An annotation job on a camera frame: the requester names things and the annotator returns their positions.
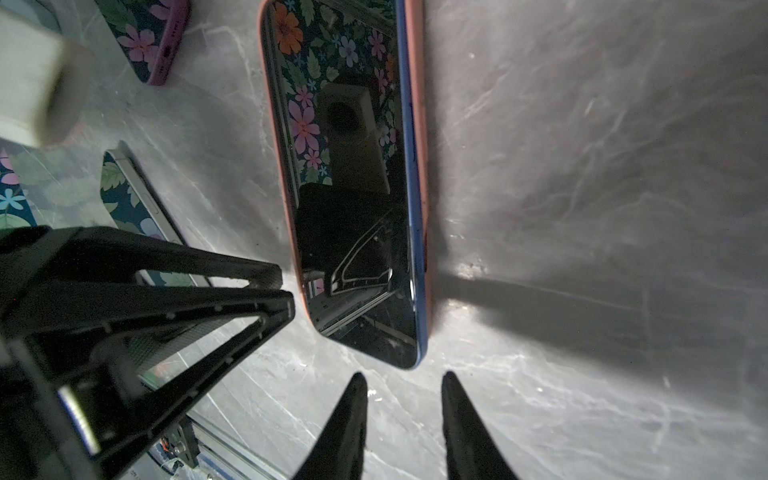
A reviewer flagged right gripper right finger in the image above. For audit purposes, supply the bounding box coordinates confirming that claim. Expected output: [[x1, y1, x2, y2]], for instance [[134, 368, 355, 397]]
[[441, 371, 518, 480]]

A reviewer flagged black phone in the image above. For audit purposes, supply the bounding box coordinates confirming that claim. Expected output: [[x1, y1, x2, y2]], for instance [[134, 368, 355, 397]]
[[95, 0, 191, 86], [262, 0, 428, 370], [98, 148, 211, 289]]

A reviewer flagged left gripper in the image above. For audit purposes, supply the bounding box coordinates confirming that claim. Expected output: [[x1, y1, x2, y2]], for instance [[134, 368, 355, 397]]
[[1, 226, 295, 479]]

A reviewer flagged pink phone case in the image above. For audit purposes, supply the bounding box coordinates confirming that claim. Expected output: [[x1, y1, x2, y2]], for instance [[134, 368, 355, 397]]
[[257, 0, 433, 370]]

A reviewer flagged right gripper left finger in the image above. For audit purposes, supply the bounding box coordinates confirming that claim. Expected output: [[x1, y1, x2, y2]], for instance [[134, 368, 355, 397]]
[[293, 372, 368, 480]]

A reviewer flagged aluminium front rail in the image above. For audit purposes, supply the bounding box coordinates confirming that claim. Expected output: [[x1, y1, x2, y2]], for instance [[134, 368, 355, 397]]
[[137, 413, 277, 480]]

